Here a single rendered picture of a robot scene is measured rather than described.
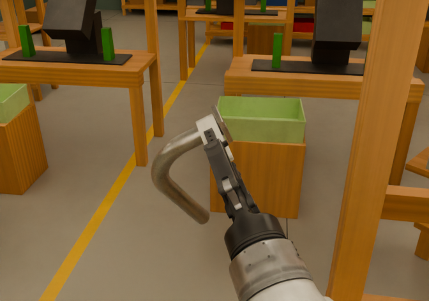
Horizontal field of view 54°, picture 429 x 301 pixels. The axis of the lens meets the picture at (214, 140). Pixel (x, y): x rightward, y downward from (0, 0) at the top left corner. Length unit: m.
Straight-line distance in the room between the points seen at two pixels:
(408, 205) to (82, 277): 2.08
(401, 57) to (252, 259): 0.67
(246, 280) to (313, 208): 2.89
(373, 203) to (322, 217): 2.11
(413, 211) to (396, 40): 0.54
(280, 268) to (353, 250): 0.81
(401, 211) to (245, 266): 0.89
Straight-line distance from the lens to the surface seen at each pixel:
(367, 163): 1.13
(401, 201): 1.32
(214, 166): 0.56
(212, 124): 0.65
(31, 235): 3.30
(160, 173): 0.70
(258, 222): 0.52
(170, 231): 3.08
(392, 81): 1.05
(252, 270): 0.49
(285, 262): 0.50
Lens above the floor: 1.96
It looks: 27 degrees down
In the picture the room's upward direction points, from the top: straight up
